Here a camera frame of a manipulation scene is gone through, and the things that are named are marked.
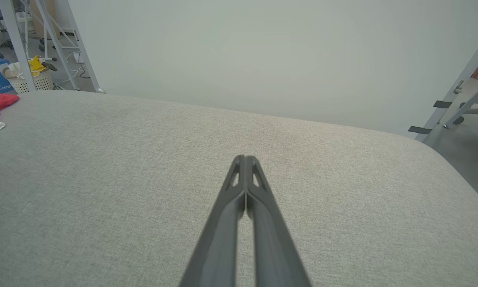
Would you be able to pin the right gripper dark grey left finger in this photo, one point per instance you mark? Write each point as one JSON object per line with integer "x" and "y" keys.
{"x": 219, "y": 247}

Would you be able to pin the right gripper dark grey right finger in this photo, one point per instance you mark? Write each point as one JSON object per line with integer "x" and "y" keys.
{"x": 273, "y": 251}

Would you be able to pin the black tape strip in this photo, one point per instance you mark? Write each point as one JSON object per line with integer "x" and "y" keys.
{"x": 420, "y": 130}
{"x": 443, "y": 104}

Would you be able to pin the white partition panel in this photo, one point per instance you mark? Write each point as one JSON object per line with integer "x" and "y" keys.
{"x": 263, "y": 52}

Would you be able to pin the white perforated laundry basket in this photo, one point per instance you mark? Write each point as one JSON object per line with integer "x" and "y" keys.
{"x": 42, "y": 83}

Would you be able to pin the light grey diagonal bar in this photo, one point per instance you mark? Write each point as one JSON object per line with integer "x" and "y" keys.
{"x": 468, "y": 104}

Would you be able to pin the thin grey metal strut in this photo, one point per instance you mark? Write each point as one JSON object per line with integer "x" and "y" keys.
{"x": 58, "y": 48}

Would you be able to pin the yellow cloth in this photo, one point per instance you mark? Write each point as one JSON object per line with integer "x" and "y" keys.
{"x": 36, "y": 64}

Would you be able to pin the beige cloth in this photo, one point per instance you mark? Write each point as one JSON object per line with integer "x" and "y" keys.
{"x": 12, "y": 71}

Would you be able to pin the grey metal post with tape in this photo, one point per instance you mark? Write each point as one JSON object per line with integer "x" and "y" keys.
{"x": 468, "y": 67}

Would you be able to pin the grey metal frame post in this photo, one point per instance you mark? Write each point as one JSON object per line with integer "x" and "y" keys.
{"x": 18, "y": 48}

